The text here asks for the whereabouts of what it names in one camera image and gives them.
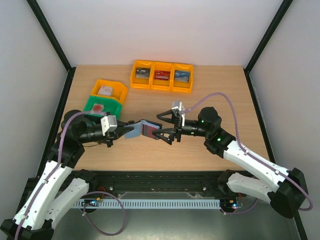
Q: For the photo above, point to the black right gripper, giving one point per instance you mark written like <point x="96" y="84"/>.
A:
<point x="178" y="127"/>

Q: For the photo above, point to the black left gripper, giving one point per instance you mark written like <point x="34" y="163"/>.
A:
<point x="119" y="131"/>

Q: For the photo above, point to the black leather card holder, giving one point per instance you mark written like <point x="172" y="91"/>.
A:
<point x="138" y="126"/>

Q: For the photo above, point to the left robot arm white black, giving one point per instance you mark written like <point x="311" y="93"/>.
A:
<point x="45" y="207"/>

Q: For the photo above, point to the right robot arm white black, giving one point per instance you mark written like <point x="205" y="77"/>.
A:
<point x="223" y="144"/>

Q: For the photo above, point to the white red-circle card stack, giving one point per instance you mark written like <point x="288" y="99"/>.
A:
<point x="97" y="108"/>

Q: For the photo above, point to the white floral card stack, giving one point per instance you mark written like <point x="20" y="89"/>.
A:
<point x="105" y="90"/>

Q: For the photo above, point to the yellow bin with blue cards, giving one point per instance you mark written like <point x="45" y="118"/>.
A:
<point x="181" y="87"/>

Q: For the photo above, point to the yellow bin with red cards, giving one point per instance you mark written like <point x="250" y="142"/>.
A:
<point x="163" y="85"/>

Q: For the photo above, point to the blue VIP card stack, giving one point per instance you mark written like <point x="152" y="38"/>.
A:
<point x="182" y="76"/>

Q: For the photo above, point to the red VIP card stack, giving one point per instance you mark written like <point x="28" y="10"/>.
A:
<point x="162" y="75"/>

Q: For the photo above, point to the yellow bin with grey cards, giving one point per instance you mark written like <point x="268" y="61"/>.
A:
<point x="141" y="83"/>

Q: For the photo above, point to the grey VIP card stack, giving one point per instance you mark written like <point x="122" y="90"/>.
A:
<point x="142" y="73"/>

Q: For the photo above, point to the green plastic bin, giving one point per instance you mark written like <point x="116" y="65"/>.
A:
<point x="110" y="105"/>

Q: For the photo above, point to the yellow bin near green bin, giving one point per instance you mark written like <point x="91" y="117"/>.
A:
<point x="119" y="93"/>

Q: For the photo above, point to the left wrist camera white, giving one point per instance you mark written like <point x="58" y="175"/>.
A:
<point x="108" y="124"/>

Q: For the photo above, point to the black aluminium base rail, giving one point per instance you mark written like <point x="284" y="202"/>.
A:
<point x="217" y="184"/>

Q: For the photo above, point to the white slotted cable duct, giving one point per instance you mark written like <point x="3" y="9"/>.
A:
<point x="202" y="204"/>

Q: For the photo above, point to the black frame post left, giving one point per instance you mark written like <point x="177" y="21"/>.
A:
<point x="42" y="20"/>

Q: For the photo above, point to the black frame post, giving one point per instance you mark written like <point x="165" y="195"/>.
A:
<point x="42" y="20"/>
<point x="276" y="20"/>

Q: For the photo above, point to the black frame post right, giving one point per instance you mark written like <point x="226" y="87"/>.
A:
<point x="276" y="20"/>

